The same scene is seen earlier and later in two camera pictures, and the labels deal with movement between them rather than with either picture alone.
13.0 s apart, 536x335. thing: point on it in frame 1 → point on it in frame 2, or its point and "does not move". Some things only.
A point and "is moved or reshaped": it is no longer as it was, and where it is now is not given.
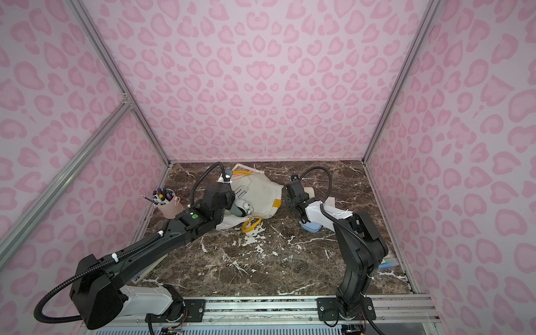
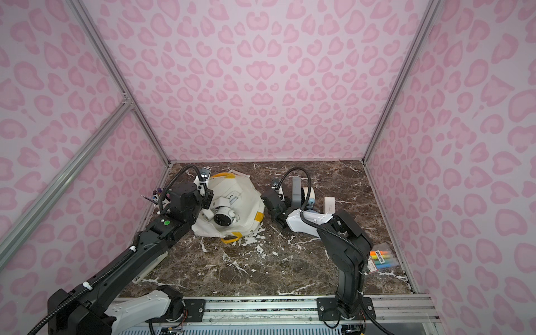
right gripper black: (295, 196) → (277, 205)
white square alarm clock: (330, 201) does not move
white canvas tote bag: (261, 191) is moved or reshaped
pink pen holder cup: (166, 201) does not move
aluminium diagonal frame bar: (22, 222) does not move
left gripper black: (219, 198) → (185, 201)
